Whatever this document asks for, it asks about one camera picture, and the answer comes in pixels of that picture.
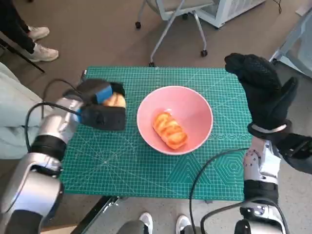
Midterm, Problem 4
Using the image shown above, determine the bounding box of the white slatted appliance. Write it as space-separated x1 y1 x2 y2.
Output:
196 0 266 29

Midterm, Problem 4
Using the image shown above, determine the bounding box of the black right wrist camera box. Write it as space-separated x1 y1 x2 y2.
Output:
273 133 312 175

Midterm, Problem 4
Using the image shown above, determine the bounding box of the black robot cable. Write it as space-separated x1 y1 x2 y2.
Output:
189 148 249 234
25 102 82 152
43 78 83 100
200 196 247 234

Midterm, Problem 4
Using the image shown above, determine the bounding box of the green cutting mat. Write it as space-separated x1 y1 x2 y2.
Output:
59 65 253 202

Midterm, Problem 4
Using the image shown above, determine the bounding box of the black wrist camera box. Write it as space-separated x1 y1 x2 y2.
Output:
80 103 127 131
273 133 312 175

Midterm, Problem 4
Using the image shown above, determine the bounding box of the black metal table leg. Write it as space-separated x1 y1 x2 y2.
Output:
73 195 129 234

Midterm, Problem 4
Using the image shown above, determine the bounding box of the long braided toy bread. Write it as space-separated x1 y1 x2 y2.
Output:
152 112 188 150

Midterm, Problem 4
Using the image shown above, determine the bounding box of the round toy bread bun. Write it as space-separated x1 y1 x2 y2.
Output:
102 94 127 108

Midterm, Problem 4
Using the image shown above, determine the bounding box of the light blue mesh chair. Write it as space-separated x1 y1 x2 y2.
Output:
269 9 312 78

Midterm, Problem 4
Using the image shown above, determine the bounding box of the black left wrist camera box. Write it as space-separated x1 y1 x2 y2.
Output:
80 103 127 131

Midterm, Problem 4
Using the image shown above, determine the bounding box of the pink bowl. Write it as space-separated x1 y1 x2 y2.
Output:
136 86 214 156

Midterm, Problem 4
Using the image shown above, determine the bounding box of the grey office chair on castors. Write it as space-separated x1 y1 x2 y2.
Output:
135 0 215 68

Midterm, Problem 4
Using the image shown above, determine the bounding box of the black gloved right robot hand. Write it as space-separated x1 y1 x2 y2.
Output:
224 53 298 131

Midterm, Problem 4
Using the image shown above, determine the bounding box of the black metal chair leg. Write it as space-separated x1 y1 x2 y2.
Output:
0 39 46 74

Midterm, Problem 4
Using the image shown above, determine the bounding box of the person with white shoes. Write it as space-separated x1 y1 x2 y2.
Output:
0 0 59 63

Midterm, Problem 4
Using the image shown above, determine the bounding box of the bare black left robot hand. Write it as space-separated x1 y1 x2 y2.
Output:
77 78 126 104

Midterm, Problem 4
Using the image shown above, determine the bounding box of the light grey cloth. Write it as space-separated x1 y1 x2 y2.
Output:
0 62 58 160

